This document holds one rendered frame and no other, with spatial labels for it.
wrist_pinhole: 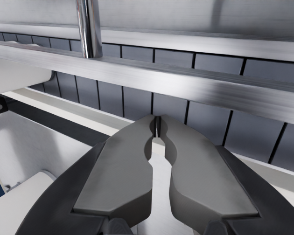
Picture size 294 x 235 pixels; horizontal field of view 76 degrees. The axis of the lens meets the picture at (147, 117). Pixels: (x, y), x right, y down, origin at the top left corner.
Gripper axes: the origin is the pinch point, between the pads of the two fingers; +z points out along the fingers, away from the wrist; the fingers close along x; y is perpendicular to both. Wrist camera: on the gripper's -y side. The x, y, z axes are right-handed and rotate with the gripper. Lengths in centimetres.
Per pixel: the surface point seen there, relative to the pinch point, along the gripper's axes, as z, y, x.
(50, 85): 15.2, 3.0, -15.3
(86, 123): 6.7, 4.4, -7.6
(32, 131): 20.0, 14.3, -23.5
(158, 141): 2.5, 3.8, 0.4
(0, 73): 8.4, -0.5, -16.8
